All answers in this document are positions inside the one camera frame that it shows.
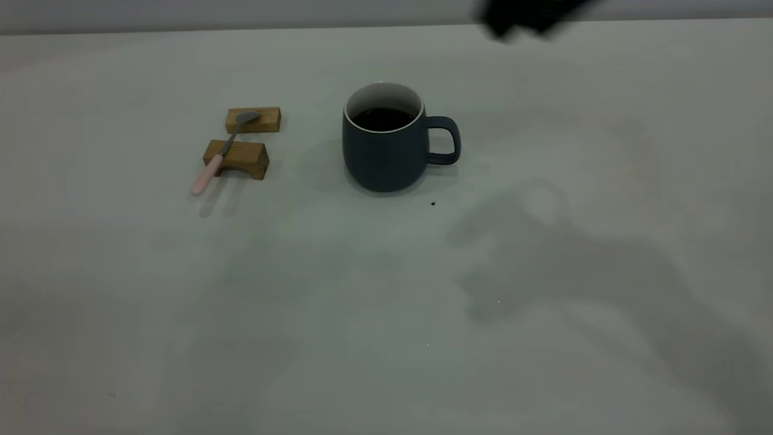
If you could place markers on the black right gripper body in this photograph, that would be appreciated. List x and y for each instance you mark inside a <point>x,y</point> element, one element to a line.
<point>525,15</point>

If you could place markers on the dark grey coffee mug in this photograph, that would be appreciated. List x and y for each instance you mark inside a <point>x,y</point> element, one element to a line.
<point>380,163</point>

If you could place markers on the rectangular wooden block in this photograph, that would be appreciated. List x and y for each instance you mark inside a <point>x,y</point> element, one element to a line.
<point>269,124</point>

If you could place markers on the arched wooden block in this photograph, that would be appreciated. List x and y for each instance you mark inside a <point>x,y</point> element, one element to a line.
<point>247,158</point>

